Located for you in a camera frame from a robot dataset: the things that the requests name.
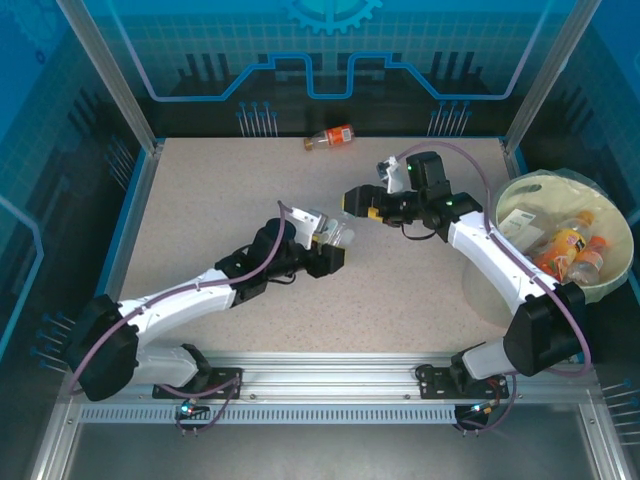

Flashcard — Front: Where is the clear bottle with green cap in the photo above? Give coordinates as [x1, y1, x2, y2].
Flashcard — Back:
[319, 213, 357, 250]

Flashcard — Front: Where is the small orange label bottle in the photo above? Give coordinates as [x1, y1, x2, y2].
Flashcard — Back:
[302, 123, 356, 153]

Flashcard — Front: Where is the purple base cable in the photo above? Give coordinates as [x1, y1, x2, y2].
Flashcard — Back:
[457, 373, 517, 436]
[158, 370, 246, 437]

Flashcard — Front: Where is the slotted grey cable duct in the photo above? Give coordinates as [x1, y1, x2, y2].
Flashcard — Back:
[78, 403, 459, 426]

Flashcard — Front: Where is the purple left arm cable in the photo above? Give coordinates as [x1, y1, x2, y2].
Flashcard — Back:
[67, 199, 289, 396]

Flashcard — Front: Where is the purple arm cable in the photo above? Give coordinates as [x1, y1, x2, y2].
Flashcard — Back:
[397, 141, 594, 379]
[67, 199, 289, 396]

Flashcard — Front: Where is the yellow orange juice bottle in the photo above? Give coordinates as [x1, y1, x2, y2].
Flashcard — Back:
[532, 209, 597, 281]

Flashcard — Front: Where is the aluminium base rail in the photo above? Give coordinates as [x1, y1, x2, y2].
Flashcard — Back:
[199, 349, 466, 404]

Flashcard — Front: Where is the aluminium frame post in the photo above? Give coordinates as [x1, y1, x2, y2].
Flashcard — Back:
[503, 0, 601, 154]
[55, 0, 164, 154]

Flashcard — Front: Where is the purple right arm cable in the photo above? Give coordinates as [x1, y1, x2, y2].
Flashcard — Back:
[397, 141, 594, 379]

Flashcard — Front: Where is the pale green plastic bin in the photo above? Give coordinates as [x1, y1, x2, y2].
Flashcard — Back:
[462, 168, 634, 329]

